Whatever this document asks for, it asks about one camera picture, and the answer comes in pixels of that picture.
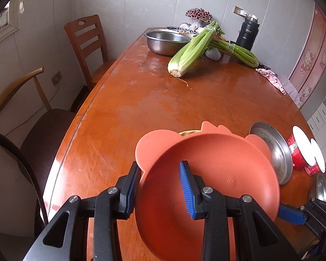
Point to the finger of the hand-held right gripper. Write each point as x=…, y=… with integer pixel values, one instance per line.
x=323, y=206
x=290, y=214

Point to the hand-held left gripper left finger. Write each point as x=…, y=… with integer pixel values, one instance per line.
x=131, y=204

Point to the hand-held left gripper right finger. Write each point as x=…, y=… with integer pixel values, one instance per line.
x=187, y=193

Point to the orange eared plate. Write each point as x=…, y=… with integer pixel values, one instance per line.
x=228, y=163

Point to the red paper bowl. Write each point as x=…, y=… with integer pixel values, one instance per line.
x=301, y=144
x=317, y=155

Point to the stainless steel plate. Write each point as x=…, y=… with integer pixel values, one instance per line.
x=277, y=152

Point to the yellow plate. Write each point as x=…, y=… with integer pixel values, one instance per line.
x=188, y=133

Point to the white cabinet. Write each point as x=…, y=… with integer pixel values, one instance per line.
x=324, y=114

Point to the curved-back chair with dark seat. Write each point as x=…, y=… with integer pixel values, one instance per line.
x=43, y=141

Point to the light purple garment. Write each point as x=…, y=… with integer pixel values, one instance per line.
x=290, y=88

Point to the pink cloth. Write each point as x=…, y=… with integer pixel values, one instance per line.
x=271, y=77

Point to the fruit in white foam net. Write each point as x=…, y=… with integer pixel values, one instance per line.
x=213, y=54

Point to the thick celery bunch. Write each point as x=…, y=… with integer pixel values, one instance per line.
x=193, y=51

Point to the pink cartoon wardrobe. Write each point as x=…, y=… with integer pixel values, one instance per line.
x=313, y=59

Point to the small black object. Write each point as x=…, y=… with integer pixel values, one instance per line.
x=263, y=66

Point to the thin celery bunch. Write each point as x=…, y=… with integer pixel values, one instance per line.
x=239, y=53

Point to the large stainless steel basin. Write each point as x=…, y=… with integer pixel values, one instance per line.
x=163, y=43

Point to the blue patterned plate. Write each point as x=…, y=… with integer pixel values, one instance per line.
x=179, y=29

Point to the reddish wooden slat chair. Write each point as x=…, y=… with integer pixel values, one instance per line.
x=84, y=40

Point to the black thermos bottle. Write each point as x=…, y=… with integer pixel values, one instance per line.
x=247, y=34

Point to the red and white bouquet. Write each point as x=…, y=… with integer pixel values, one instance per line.
x=198, y=13

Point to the window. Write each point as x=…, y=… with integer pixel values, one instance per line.
x=4, y=24

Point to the low wall outlet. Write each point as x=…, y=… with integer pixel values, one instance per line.
x=56, y=77

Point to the wall power socket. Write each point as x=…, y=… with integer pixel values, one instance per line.
x=237, y=10

